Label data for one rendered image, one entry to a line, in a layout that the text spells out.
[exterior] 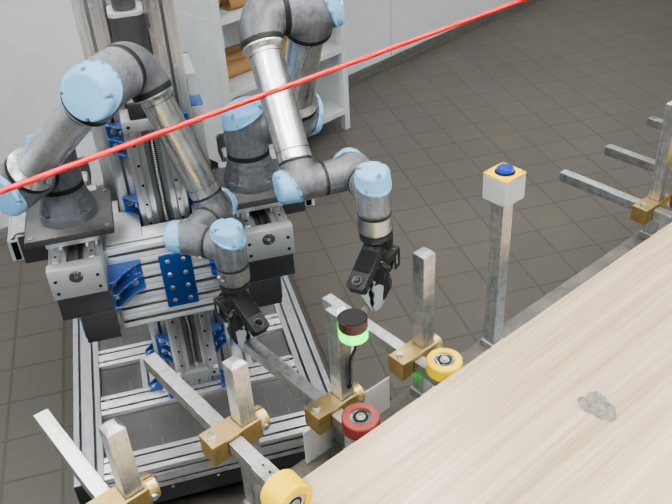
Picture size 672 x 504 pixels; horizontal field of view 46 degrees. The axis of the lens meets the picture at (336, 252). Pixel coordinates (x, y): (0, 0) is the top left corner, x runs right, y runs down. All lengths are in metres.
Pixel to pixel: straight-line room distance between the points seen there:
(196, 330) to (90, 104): 1.08
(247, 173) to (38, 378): 1.54
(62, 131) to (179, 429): 1.20
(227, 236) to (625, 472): 0.93
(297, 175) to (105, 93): 0.42
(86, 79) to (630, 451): 1.29
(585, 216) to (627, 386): 2.35
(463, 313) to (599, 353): 1.56
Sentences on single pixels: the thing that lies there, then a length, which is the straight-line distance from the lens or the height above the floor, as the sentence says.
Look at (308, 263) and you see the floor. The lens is 3.69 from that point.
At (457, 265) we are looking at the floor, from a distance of 3.66.
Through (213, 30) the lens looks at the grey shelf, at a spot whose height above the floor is 0.85.
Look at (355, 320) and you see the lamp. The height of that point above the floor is 1.11.
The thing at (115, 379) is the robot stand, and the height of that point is 0.21.
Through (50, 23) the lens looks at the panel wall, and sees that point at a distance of 4.11.
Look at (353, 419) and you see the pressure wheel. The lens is 1.67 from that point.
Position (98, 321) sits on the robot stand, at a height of 0.79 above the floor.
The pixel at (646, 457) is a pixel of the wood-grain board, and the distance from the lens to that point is 1.68.
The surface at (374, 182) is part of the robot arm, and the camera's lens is 1.63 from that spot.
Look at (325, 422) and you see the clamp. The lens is 1.75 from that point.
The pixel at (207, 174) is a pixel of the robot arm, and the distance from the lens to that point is 1.90.
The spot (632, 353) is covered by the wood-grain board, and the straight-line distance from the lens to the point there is 1.89.
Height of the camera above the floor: 2.11
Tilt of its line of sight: 34 degrees down
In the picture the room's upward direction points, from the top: 4 degrees counter-clockwise
